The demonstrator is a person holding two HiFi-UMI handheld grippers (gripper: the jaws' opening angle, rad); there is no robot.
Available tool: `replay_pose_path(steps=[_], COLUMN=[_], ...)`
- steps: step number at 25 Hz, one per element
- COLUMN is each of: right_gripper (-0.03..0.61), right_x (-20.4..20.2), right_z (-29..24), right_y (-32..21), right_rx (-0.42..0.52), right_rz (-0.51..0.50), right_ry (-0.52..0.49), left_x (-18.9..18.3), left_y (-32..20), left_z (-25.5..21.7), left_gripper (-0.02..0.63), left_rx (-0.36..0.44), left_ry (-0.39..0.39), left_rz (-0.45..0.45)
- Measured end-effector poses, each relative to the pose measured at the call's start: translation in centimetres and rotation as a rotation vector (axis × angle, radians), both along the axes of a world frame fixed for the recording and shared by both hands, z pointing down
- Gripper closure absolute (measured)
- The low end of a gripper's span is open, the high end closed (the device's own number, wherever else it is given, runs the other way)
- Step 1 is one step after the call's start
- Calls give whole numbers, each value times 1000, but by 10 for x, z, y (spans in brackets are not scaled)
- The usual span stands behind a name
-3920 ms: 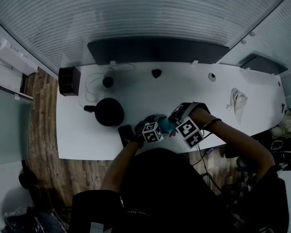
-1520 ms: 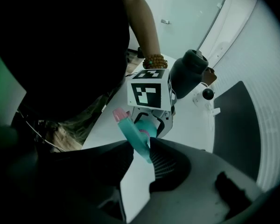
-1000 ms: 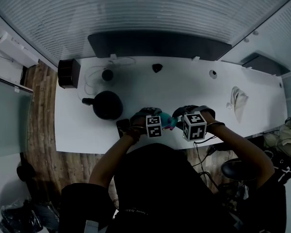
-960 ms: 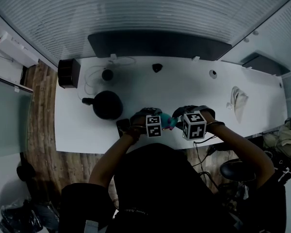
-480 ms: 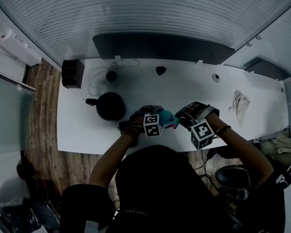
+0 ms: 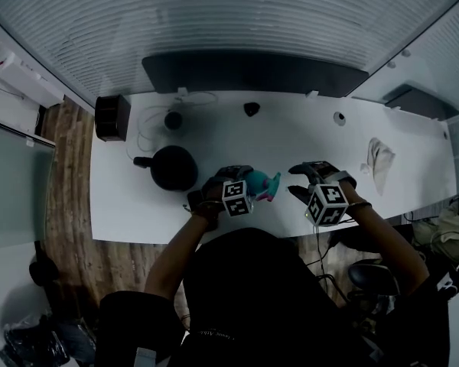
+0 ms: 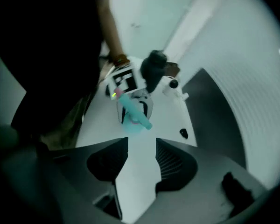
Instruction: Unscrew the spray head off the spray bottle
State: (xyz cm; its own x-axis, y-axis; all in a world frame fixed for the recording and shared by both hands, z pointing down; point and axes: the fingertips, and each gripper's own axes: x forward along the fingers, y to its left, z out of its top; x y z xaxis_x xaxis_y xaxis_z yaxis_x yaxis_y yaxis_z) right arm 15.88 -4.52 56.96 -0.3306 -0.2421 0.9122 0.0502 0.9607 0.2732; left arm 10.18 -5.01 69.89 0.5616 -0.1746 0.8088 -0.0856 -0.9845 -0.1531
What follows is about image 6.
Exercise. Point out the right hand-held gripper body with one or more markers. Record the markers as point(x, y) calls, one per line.
point(327, 205)

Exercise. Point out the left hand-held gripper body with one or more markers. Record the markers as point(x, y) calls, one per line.
point(237, 199)

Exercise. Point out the teal spray bottle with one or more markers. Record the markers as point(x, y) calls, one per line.
point(258, 182)

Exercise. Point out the teal and pink spray head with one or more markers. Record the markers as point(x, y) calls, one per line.
point(274, 186)

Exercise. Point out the person's left forearm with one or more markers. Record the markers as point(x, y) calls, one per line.
point(176, 251)

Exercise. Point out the person's right forearm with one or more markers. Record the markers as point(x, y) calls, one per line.
point(390, 239)

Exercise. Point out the person's left hand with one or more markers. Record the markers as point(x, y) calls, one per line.
point(212, 190)

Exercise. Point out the small black dome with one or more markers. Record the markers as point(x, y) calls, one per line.
point(251, 109)

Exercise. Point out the large round black pot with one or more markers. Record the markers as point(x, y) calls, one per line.
point(176, 168)

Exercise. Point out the crumpled beige cloth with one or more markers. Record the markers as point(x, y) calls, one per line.
point(380, 159)

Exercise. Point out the black office chair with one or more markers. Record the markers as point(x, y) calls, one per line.
point(373, 279)

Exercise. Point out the small round black cup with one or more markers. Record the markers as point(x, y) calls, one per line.
point(173, 120)

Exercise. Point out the long black partition panel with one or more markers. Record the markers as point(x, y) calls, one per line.
point(252, 73)

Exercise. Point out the person's black clothed torso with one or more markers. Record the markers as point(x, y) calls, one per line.
point(252, 300)

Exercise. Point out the beige bag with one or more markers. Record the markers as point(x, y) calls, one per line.
point(443, 229)

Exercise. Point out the short dark partition panel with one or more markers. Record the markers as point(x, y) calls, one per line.
point(420, 101)

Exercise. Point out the navy and white bag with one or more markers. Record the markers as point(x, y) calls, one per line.
point(457, 273)

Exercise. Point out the black open box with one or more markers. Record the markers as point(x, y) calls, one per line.
point(111, 117)

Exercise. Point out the white box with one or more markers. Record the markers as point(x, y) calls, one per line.
point(27, 76)

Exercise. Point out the black plastic bag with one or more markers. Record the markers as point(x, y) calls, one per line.
point(34, 342)

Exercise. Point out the white partition bracket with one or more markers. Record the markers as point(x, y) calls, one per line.
point(312, 94)
point(181, 91)

